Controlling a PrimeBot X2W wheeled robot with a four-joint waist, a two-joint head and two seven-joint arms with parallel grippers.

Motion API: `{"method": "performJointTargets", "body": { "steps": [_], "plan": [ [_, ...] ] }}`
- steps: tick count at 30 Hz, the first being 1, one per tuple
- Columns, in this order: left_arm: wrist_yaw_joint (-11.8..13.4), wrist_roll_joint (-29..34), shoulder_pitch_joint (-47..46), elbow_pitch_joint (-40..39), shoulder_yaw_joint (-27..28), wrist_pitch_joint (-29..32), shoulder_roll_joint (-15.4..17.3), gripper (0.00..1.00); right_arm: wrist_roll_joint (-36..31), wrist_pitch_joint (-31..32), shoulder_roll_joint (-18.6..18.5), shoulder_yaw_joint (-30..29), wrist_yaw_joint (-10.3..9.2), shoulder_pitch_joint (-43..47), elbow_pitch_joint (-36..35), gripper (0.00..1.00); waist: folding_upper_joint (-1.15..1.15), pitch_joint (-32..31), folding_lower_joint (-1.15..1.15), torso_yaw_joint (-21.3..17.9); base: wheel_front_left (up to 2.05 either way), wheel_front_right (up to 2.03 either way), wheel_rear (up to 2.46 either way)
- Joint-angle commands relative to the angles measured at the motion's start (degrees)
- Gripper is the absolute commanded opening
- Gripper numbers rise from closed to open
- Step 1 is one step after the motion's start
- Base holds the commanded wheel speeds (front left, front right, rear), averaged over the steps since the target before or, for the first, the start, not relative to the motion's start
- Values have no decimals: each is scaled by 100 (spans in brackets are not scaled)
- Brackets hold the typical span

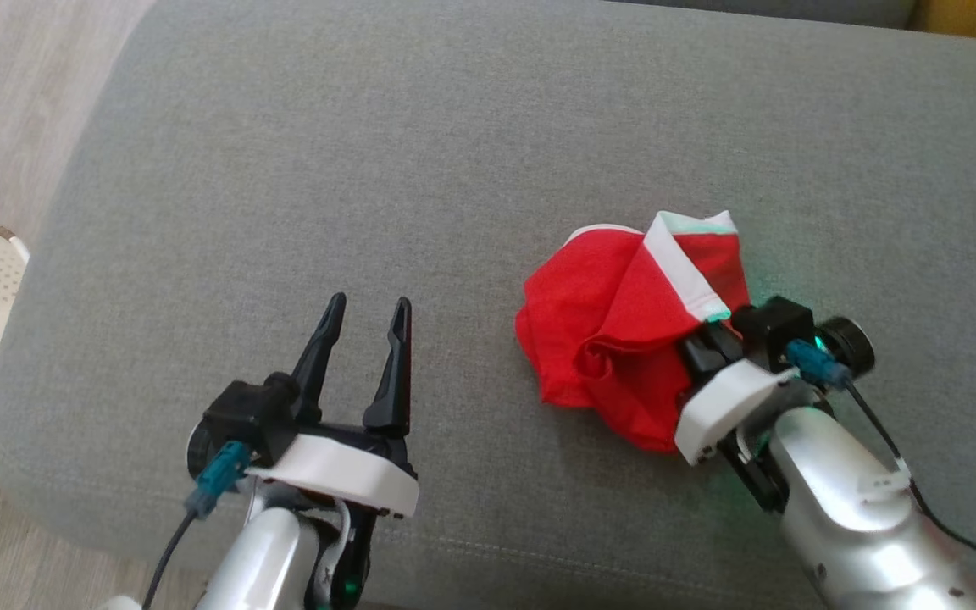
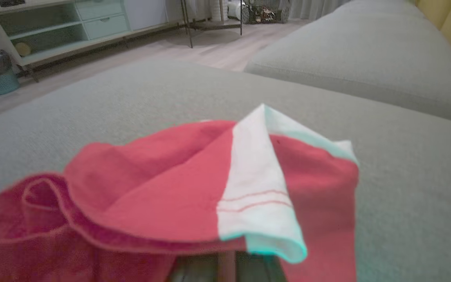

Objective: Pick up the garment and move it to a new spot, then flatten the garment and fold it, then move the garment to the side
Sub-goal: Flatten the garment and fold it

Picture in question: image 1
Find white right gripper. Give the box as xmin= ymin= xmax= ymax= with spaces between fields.
xmin=674 ymin=319 xmax=800 ymax=467

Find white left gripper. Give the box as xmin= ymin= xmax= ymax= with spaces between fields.
xmin=245 ymin=291 xmax=422 ymax=520

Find red mesh basketball shorts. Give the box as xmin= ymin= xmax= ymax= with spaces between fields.
xmin=514 ymin=209 xmax=752 ymax=455

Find grey fabric sofa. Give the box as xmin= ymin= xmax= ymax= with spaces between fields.
xmin=0 ymin=0 xmax=976 ymax=610

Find grey sofa back cushion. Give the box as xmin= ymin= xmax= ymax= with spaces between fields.
xmin=613 ymin=0 xmax=918 ymax=31

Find yellow cushion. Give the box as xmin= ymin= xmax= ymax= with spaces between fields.
xmin=910 ymin=0 xmax=976 ymax=46

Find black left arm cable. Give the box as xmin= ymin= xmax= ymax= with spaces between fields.
xmin=141 ymin=440 xmax=254 ymax=610

